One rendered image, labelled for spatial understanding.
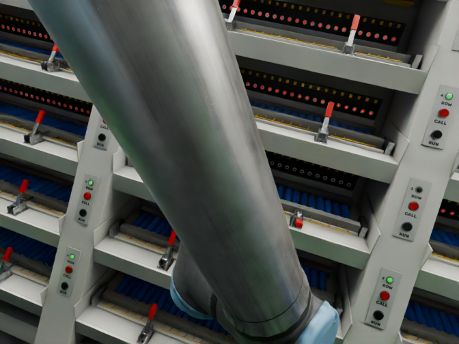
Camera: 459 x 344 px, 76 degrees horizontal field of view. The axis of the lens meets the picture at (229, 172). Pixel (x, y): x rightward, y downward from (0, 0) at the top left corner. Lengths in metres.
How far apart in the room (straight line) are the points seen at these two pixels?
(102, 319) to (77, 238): 0.22
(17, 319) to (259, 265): 0.91
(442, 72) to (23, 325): 1.18
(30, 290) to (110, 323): 0.24
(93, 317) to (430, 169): 0.85
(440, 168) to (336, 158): 0.20
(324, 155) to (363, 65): 0.20
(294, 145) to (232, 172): 0.49
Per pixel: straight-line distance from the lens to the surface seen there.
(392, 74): 0.71
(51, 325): 0.95
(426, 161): 0.70
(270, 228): 0.21
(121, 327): 0.87
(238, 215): 0.19
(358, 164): 0.67
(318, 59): 0.69
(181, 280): 0.43
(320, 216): 0.70
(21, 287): 1.01
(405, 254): 0.71
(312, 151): 0.65
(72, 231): 0.84
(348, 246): 0.68
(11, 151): 0.96
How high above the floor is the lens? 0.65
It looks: 4 degrees down
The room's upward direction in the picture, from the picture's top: 16 degrees clockwise
